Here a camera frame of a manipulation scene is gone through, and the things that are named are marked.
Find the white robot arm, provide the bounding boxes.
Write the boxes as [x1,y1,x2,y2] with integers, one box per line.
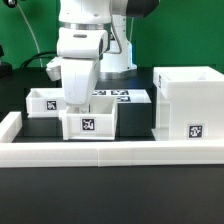
[46,0,160,108]

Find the black cables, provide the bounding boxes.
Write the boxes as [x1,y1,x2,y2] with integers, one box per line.
[19,50,58,69]

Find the white drawer cabinet housing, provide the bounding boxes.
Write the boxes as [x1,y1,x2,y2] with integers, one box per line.
[152,66,224,141]

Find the white plastic border wall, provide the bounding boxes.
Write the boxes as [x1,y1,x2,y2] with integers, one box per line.
[0,112,224,168]

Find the white drawer box with knob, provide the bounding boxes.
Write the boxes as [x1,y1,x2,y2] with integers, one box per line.
[59,95,118,140]

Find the black device at left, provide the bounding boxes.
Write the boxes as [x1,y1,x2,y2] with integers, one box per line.
[0,45,13,78]

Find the white base marker plate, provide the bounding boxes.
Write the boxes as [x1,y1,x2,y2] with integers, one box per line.
[93,89,151,103]

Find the white cable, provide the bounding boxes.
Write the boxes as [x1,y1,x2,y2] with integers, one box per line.
[16,2,45,68]

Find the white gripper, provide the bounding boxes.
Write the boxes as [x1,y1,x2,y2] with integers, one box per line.
[46,57,100,107]

